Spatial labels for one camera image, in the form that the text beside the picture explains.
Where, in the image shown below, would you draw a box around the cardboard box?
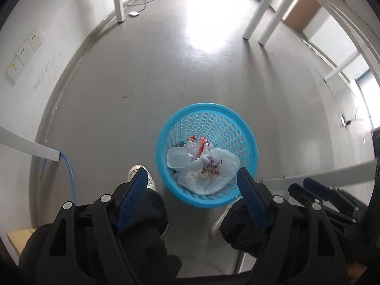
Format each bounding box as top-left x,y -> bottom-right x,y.
6,228 -> 38,256

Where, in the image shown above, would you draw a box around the red snack packet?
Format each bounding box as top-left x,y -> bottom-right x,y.
189,136 -> 209,155

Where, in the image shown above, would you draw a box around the clear plastic container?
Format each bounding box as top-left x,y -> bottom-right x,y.
166,147 -> 194,170

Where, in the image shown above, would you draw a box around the floor power strip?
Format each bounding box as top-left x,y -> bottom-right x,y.
341,113 -> 365,127

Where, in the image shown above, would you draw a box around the white wall socket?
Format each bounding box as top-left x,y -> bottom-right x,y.
15,43 -> 34,66
6,56 -> 25,83
27,30 -> 44,52

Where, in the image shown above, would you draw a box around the blue cable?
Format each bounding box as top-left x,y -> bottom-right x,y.
59,151 -> 78,206

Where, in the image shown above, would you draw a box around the white sneaker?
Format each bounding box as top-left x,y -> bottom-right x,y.
127,164 -> 157,191
210,196 -> 242,238

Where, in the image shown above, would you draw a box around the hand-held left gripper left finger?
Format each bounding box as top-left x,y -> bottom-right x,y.
42,167 -> 149,285

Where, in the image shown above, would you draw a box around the light brown board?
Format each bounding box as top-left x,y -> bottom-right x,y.
282,0 -> 323,34

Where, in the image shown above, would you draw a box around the blue plastic basket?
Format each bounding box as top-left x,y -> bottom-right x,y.
156,103 -> 259,208

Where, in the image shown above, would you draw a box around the person's black pants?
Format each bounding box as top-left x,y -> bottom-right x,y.
18,188 -> 380,285

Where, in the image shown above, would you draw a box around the white plastic bag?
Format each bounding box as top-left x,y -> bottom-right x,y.
177,147 -> 240,195

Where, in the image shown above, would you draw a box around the white table frame bar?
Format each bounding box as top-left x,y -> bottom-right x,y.
0,126 -> 62,162

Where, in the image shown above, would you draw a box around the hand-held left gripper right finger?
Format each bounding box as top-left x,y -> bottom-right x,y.
237,167 -> 350,285

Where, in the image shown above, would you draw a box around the grey metal chair frame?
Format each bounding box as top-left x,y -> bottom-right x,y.
233,251 -> 248,275

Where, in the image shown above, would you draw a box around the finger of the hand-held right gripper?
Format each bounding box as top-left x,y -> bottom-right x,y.
302,177 -> 370,213
289,183 -> 358,224

